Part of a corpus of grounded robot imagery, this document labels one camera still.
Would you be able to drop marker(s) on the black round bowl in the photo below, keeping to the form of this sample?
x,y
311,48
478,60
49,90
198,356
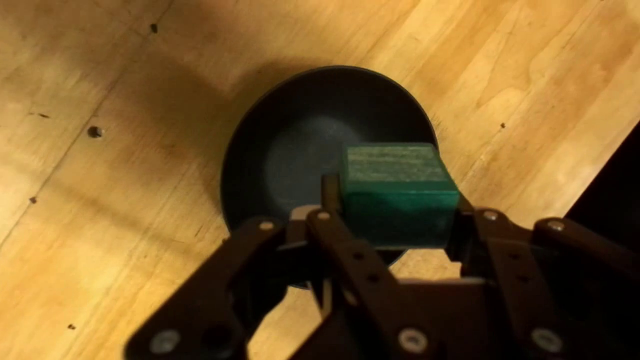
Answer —
x,y
301,147

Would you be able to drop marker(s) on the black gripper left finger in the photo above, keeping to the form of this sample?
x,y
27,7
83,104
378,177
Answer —
x,y
347,266

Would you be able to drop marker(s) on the green wooden cube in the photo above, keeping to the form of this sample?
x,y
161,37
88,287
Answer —
x,y
400,186

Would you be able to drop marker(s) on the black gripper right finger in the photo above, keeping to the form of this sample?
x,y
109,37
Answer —
x,y
532,281

